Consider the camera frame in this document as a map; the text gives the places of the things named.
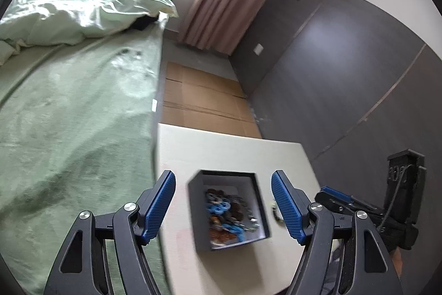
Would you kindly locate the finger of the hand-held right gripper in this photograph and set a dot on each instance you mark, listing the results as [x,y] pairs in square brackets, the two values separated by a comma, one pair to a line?
[336,195]

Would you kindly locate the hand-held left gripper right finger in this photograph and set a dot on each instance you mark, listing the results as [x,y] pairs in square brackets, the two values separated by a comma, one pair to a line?
[288,208]

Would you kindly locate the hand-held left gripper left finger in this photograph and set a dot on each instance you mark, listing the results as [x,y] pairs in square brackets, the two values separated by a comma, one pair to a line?
[157,208]

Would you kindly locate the black jewelry box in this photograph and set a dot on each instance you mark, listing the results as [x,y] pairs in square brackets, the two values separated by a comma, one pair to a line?
[262,208]

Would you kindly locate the person's right forearm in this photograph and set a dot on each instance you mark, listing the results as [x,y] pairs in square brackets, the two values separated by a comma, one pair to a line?
[397,262]

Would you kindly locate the pile of colourful jewelry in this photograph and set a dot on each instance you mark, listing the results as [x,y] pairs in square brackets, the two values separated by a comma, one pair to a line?
[228,215]

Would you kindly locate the white low table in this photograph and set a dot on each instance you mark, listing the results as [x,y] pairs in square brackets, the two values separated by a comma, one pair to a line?
[224,150]

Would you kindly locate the flattened cardboard sheets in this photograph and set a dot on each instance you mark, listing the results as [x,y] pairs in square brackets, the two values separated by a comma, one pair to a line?
[200,98]

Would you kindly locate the bed with green sheet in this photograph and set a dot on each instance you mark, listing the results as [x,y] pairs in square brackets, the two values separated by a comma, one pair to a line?
[69,125]

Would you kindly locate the dark grey wardrobe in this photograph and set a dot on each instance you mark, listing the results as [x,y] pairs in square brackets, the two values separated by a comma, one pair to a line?
[345,73]

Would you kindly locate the light green duvet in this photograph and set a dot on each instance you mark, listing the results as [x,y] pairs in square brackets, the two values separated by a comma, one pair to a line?
[69,11]

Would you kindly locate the white wall socket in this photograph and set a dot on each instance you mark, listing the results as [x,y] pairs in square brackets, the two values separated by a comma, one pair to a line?
[259,49]

